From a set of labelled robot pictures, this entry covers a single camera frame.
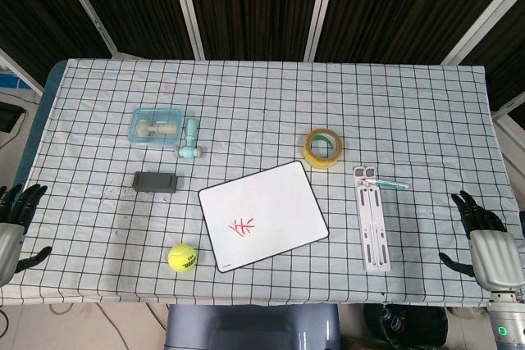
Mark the grey board eraser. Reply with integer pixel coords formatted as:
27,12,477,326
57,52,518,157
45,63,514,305
133,170,180,194

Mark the black bag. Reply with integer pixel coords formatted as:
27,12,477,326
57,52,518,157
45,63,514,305
363,304,449,348

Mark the right robot hand grey black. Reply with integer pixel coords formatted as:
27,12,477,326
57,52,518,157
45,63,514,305
438,189,525,293

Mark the white black checkered tablecloth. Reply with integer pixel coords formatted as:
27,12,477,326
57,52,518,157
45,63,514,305
0,57,525,308

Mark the left robot hand grey black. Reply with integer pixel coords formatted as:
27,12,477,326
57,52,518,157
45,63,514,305
0,183,53,288

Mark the yellow tape roll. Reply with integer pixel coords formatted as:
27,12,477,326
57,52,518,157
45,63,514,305
302,127,345,171

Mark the dark slatted partition panel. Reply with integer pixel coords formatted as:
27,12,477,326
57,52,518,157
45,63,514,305
315,0,525,65
65,0,194,60
463,0,525,111
0,0,112,84
182,0,329,62

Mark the white partition frame post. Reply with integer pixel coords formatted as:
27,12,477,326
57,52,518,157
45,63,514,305
0,48,45,95
167,0,206,61
303,0,341,62
51,0,121,58
491,99,525,150
441,0,525,66

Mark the thin floor cable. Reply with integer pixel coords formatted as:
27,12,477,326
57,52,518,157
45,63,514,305
98,304,169,333

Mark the yellow tennis ball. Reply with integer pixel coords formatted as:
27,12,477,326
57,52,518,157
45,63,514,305
167,243,199,273

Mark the green marker pen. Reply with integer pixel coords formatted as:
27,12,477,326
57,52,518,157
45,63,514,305
360,177,410,191

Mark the white folding stand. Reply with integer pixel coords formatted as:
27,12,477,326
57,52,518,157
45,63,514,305
353,166,391,273

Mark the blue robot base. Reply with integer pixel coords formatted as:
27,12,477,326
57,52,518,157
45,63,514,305
165,304,342,350

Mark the white drawing board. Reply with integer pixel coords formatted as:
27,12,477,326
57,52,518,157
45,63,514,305
197,160,331,274

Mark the beige wooden stamp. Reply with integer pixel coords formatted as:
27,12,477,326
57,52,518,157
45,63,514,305
135,119,179,139

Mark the clear container teal lid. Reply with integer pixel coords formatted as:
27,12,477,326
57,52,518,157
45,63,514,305
130,107,183,148

